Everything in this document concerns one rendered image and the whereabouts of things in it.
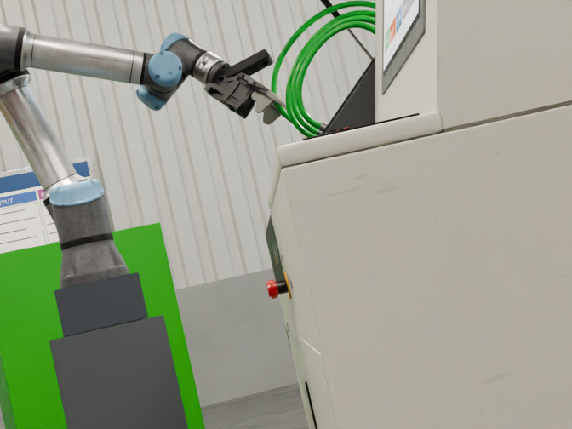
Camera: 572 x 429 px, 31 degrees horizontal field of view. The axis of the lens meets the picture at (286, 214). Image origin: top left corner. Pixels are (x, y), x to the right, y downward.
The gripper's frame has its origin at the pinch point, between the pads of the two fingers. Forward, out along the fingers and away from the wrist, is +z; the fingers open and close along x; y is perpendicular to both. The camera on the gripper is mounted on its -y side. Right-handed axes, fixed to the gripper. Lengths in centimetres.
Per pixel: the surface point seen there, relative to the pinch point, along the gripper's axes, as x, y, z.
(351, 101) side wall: 28.9, -2.7, 22.0
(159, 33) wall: -565, -97, -367
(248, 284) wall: -621, 36, -187
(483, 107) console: 91, 2, 59
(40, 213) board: -540, 87, -343
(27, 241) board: -540, 111, -337
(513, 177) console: 88, 8, 67
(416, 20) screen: 81, -7, 41
